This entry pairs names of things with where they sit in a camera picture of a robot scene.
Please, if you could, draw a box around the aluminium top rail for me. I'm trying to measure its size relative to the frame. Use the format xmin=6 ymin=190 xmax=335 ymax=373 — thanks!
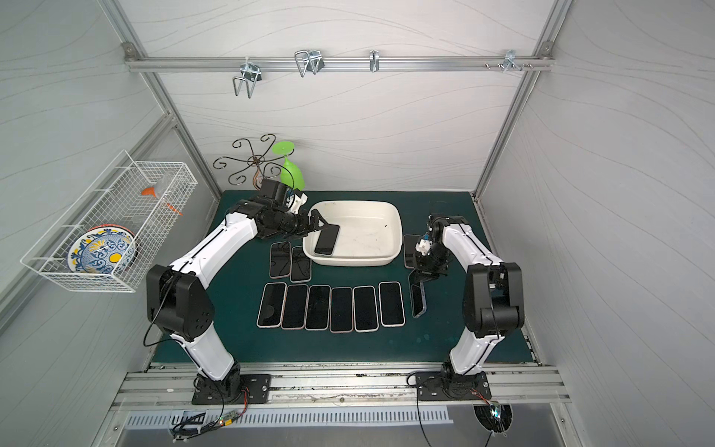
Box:
xmin=126 ymin=54 xmax=555 ymax=75

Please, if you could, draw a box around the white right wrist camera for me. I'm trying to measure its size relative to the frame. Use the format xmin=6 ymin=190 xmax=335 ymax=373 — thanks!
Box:
xmin=415 ymin=238 xmax=432 ymax=256

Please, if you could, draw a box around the light pink case phone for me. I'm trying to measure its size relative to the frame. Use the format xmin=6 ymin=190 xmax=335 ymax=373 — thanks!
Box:
xmin=256 ymin=282 xmax=287 ymax=329

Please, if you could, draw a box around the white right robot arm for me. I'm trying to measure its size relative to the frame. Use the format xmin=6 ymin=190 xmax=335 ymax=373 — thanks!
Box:
xmin=409 ymin=214 xmax=525 ymax=376

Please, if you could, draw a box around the clear case phone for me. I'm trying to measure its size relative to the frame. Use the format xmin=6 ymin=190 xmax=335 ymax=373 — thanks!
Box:
xmin=410 ymin=282 xmax=426 ymax=318

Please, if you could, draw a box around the white wire wall basket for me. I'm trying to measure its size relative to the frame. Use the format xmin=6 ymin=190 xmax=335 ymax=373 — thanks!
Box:
xmin=20 ymin=152 xmax=197 ymax=294

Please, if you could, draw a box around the metal hook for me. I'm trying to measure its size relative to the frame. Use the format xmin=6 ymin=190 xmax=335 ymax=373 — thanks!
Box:
xmin=232 ymin=59 xmax=263 ymax=99
xmin=293 ymin=50 xmax=325 ymax=77

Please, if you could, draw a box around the green plastic wine glass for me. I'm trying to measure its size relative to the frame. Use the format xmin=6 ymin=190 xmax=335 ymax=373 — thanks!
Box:
xmin=272 ymin=141 xmax=305 ymax=191

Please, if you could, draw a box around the white vent strip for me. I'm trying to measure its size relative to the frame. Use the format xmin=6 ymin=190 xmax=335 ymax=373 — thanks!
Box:
xmin=124 ymin=406 xmax=454 ymax=430

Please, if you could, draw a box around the black phone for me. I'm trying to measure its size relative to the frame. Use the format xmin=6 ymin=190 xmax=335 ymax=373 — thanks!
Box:
xmin=403 ymin=234 xmax=421 ymax=269
xmin=269 ymin=241 xmax=292 ymax=279

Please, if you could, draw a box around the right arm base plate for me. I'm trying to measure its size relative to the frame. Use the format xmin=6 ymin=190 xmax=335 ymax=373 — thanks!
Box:
xmin=407 ymin=372 xmax=492 ymax=402

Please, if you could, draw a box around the middle metal hook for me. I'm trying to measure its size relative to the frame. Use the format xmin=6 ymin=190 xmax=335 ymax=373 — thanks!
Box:
xmin=293 ymin=50 xmax=325 ymax=77

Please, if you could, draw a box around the pale green case phone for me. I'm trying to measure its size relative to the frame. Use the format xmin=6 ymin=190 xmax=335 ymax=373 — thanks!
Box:
xmin=290 ymin=246 xmax=312 ymax=283

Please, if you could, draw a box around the red black wire bundle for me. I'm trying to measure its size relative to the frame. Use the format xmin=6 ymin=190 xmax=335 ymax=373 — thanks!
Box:
xmin=169 ymin=384 xmax=251 ymax=443

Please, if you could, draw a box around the small metal bracket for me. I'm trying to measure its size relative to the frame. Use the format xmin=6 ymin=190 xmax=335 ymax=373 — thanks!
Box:
xmin=369 ymin=50 xmax=380 ymax=73

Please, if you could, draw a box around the cream case phone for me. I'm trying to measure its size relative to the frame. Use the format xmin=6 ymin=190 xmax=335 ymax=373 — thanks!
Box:
xmin=353 ymin=286 xmax=379 ymax=333

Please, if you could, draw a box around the left metal hook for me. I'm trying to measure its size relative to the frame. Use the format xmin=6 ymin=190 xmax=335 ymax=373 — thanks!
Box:
xmin=232 ymin=59 xmax=263 ymax=99

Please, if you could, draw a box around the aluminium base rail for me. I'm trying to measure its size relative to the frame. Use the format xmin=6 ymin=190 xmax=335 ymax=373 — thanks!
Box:
xmin=111 ymin=362 xmax=571 ymax=411

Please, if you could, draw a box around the dark green screen phone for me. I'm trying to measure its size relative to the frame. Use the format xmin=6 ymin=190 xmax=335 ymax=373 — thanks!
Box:
xmin=315 ymin=225 xmax=340 ymax=256

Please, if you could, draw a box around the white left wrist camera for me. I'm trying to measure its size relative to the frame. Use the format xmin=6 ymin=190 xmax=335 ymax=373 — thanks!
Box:
xmin=288 ymin=189 xmax=307 ymax=214

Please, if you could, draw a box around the rose case phone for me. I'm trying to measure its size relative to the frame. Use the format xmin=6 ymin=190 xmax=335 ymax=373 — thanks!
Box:
xmin=280 ymin=284 xmax=309 ymax=330

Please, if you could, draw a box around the white plastic storage box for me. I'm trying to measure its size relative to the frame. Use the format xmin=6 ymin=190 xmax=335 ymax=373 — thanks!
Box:
xmin=303 ymin=200 xmax=402 ymax=267

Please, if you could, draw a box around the black metal cup stand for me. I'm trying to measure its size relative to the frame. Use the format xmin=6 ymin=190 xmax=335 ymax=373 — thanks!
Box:
xmin=212 ymin=133 xmax=282 ymax=190

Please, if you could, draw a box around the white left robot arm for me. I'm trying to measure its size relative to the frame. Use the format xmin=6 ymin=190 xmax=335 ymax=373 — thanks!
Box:
xmin=146 ymin=197 xmax=330 ymax=383

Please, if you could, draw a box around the blue yellow patterned plate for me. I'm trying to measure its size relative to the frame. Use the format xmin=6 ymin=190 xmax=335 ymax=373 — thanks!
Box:
xmin=66 ymin=225 xmax=137 ymax=275

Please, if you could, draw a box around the dark pink case phone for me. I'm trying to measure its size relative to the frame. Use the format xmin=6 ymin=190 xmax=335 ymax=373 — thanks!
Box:
xmin=378 ymin=281 xmax=405 ymax=328

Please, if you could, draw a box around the orange plastic funnel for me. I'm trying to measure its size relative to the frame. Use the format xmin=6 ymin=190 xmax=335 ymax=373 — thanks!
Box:
xmin=141 ymin=186 xmax=182 ymax=216

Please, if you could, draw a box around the mint green case phone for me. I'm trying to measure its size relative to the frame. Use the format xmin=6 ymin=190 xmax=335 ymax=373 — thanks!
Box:
xmin=305 ymin=285 xmax=331 ymax=331

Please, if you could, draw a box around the green table mat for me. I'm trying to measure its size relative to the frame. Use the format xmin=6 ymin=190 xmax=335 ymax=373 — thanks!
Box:
xmin=152 ymin=189 xmax=534 ymax=364

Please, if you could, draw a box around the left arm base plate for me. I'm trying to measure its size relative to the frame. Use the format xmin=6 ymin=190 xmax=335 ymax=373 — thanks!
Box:
xmin=191 ymin=374 xmax=272 ymax=406

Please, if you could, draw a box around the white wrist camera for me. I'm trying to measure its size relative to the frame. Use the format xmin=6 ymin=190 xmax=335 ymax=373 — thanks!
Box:
xmin=415 ymin=238 xmax=432 ymax=256
xmin=288 ymin=189 xmax=307 ymax=214

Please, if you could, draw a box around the right metal bracket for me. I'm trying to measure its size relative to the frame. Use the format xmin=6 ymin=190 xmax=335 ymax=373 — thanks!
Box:
xmin=484 ymin=50 xmax=534 ymax=73

